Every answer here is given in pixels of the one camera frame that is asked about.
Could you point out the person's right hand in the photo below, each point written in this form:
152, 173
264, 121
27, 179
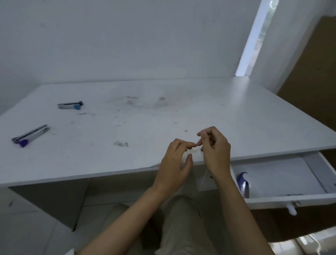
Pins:
219, 157

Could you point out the person's left hand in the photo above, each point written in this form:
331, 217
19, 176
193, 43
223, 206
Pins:
169, 168

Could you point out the person's right thumb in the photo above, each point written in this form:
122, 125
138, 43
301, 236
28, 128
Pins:
203, 147

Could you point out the person's left thumb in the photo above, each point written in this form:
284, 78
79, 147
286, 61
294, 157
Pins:
189, 161

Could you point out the person's right forearm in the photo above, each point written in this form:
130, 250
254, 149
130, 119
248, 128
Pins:
241, 218

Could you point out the person's left forearm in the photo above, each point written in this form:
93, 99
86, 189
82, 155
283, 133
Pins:
126, 223

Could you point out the purple and white packet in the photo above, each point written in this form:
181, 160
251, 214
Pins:
243, 184

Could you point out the beige trousers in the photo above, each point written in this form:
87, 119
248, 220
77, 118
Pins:
181, 228

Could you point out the white desk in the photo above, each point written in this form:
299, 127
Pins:
118, 126

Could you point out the white desk drawer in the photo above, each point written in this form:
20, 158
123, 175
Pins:
283, 181

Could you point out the white drawer knob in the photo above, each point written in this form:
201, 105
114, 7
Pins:
292, 208

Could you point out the narrow window opening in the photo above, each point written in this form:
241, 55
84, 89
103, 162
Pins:
256, 39

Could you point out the brown wooden door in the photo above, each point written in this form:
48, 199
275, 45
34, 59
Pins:
312, 84

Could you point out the blue-tipped nail clipper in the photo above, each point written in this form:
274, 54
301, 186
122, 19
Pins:
70, 105

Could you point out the white plastic object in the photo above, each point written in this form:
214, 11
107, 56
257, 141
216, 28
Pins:
315, 243

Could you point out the purple-tipped nail clipper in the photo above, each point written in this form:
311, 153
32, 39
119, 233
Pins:
30, 135

